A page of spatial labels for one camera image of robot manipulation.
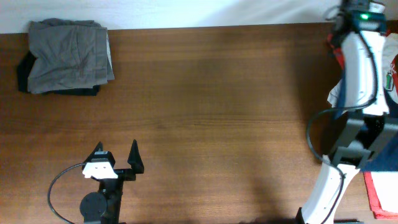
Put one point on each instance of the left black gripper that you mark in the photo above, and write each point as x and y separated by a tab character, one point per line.
135	162

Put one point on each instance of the navy blue shorts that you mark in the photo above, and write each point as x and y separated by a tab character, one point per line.
386	161

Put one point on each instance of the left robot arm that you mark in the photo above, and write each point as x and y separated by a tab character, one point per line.
104	205

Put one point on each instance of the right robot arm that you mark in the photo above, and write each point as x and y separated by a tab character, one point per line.
347	136

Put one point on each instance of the grey folded shorts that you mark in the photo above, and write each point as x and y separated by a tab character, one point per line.
68	55

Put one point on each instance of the black folded garment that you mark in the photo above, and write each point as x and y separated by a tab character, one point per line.
23	71

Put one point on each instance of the red garment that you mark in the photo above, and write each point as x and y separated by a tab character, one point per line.
374	202

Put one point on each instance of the white t-shirt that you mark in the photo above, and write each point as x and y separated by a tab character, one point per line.
381	173

